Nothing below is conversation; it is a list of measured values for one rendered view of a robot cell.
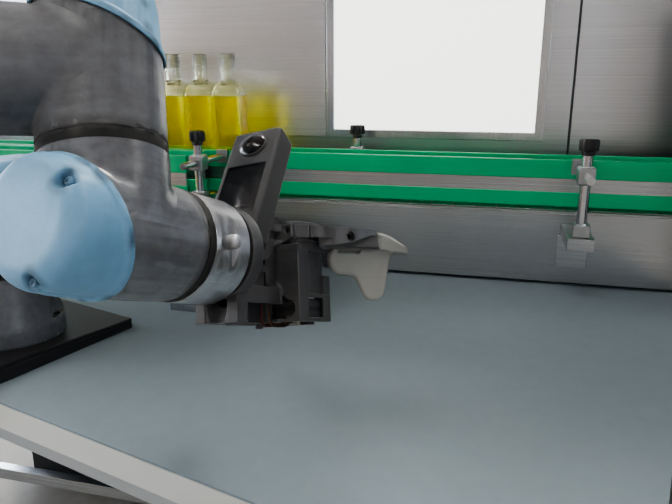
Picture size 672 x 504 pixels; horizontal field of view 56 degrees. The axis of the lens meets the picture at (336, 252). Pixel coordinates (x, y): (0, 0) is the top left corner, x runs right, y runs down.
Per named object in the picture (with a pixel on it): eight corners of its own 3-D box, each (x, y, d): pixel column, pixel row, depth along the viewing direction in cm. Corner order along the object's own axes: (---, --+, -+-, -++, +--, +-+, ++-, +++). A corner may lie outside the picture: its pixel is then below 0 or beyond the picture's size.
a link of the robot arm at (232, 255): (128, 197, 44) (224, 180, 40) (172, 208, 48) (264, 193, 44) (128, 306, 43) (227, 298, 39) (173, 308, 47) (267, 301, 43)
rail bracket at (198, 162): (232, 192, 123) (229, 126, 120) (193, 208, 107) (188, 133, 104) (218, 191, 124) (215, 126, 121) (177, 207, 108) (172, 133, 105)
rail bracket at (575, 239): (583, 264, 110) (597, 133, 105) (596, 295, 95) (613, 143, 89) (553, 262, 112) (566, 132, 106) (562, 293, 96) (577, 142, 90)
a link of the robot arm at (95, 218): (74, 113, 31) (81, 287, 30) (214, 164, 41) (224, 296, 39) (-30, 151, 34) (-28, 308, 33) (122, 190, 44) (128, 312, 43)
